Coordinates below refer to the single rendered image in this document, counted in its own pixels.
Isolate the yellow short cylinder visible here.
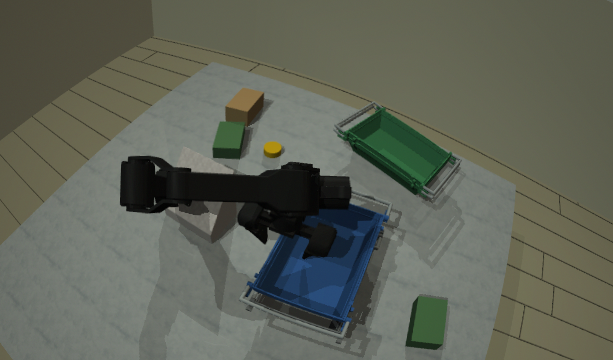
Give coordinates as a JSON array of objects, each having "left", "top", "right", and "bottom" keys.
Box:
[{"left": 264, "top": 142, "right": 281, "bottom": 158}]

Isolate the brown rectangular block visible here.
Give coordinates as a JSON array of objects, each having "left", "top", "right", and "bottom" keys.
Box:
[{"left": 225, "top": 88, "right": 264, "bottom": 127}]

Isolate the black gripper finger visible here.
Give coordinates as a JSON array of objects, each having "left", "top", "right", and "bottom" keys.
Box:
[
  {"left": 245, "top": 210, "right": 270, "bottom": 245},
  {"left": 302, "top": 245, "right": 319, "bottom": 259}
]

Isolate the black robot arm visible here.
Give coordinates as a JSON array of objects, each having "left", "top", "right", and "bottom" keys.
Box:
[{"left": 120, "top": 156, "right": 351, "bottom": 222}]

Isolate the green rectangular block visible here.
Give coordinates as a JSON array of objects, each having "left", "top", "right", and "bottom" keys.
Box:
[
  {"left": 406, "top": 296, "right": 448, "bottom": 350},
  {"left": 212, "top": 121, "right": 246, "bottom": 160}
]

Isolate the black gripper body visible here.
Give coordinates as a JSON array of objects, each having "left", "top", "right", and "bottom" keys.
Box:
[{"left": 237, "top": 202, "right": 337, "bottom": 257}]

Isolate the blue plastic tray with wire bars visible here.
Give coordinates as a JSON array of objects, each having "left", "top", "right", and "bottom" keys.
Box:
[{"left": 239, "top": 189, "right": 393, "bottom": 339}]

